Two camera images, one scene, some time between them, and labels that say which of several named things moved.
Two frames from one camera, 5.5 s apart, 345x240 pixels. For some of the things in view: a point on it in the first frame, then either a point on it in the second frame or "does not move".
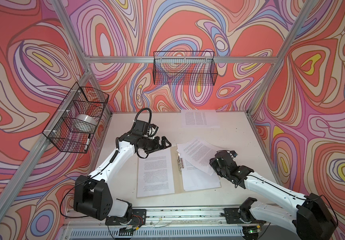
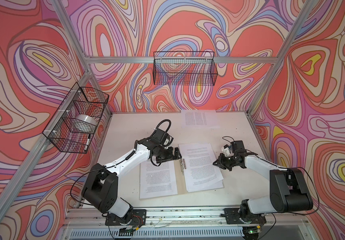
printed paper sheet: [155, 174] does not move
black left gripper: [157, 147] → [169, 157]
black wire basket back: [184, 68] does not move
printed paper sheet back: [199, 118] does not move
